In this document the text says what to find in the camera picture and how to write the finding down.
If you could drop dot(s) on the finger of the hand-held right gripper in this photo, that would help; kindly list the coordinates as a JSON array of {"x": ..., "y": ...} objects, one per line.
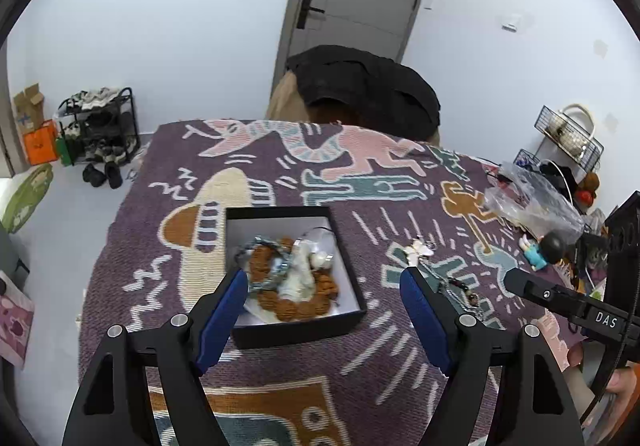
[{"x": 560, "y": 298}]

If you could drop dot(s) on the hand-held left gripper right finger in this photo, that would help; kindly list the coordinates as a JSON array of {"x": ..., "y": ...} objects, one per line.
[{"x": 425, "y": 321}]

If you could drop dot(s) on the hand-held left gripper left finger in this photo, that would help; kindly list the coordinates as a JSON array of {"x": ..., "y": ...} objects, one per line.
[{"x": 222, "y": 321}]

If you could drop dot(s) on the black jewelry box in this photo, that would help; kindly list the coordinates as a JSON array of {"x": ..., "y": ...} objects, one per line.
[{"x": 345, "y": 276}]

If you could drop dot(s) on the person's right hand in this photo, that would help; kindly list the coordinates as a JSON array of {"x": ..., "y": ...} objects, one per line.
[{"x": 625, "y": 380}]

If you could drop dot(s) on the blue toy figure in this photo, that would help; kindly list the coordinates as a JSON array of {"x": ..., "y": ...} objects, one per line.
[{"x": 545, "y": 251}]

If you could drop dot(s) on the brown plush toy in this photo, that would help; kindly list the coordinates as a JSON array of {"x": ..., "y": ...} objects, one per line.
[{"x": 587, "y": 188}]

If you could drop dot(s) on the clear plastic bag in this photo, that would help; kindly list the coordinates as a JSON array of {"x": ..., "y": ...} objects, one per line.
[{"x": 535, "y": 201}]

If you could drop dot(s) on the white handbag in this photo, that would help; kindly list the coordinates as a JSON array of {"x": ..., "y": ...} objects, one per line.
[{"x": 575, "y": 138}]

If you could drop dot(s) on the purple printed blanket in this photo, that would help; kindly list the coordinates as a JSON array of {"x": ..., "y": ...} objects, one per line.
[{"x": 350, "y": 165}]

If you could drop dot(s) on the black slippers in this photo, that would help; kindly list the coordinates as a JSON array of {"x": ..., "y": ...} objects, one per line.
[{"x": 102, "y": 174}]

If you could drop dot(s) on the pink printed bag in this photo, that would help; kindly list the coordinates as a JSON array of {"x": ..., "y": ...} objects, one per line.
[{"x": 15, "y": 321}]

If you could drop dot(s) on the black shoe rack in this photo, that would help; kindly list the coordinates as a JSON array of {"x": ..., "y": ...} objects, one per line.
[{"x": 100, "y": 125}]

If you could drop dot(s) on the green bag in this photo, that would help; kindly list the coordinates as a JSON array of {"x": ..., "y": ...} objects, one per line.
[{"x": 65, "y": 151}]

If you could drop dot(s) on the tan chair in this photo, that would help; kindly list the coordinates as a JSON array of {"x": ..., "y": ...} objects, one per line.
[{"x": 285, "y": 98}]

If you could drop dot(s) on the green round mat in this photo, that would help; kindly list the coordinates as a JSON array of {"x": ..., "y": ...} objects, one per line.
[{"x": 27, "y": 196}]

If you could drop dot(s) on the black jacket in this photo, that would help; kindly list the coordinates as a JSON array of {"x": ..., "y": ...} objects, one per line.
[{"x": 365, "y": 85}]

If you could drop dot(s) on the orange bag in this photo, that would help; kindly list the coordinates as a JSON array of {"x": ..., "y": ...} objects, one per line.
[{"x": 40, "y": 145}]

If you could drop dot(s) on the cardboard box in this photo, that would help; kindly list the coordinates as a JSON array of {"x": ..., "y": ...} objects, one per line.
[{"x": 27, "y": 105}]

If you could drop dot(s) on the white wall switch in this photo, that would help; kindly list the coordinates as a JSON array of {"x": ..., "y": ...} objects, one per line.
[{"x": 511, "y": 24}]

